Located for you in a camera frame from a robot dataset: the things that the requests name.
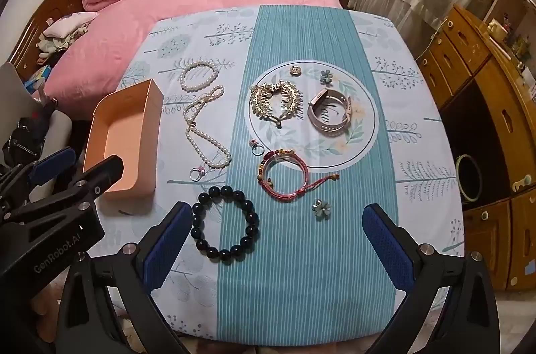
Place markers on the black bag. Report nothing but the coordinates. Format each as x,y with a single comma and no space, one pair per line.
25,136

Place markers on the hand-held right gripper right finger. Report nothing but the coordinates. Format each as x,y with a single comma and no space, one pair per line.
385,236

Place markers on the wooden cabinet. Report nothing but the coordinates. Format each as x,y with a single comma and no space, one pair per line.
502,119

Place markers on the blue flower brooch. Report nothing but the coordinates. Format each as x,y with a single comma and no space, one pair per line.
325,76
321,208

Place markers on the gold hair comb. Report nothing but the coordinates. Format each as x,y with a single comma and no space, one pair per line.
261,98

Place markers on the grey chair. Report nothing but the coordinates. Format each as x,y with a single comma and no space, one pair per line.
8,94

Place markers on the teal printed tablecloth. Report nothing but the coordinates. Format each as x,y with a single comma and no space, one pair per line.
301,245

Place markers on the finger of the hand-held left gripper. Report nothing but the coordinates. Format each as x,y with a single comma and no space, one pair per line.
104,172
54,163

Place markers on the peach cardboard box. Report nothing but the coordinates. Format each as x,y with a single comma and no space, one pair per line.
109,153

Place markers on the floral pillow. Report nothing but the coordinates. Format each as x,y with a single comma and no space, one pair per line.
69,23

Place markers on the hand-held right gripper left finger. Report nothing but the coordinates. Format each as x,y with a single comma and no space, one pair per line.
167,245

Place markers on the pile of clothes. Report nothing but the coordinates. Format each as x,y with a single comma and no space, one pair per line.
52,46

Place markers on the pink watch band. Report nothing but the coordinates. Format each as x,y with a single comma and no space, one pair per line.
317,122

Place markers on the small gold pendant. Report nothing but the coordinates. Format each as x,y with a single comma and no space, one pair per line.
296,70

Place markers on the blue packet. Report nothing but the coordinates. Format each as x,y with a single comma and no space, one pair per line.
37,80

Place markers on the wooden headboard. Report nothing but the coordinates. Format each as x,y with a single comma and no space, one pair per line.
29,31

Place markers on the green hoop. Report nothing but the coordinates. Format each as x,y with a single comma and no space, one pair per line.
457,174

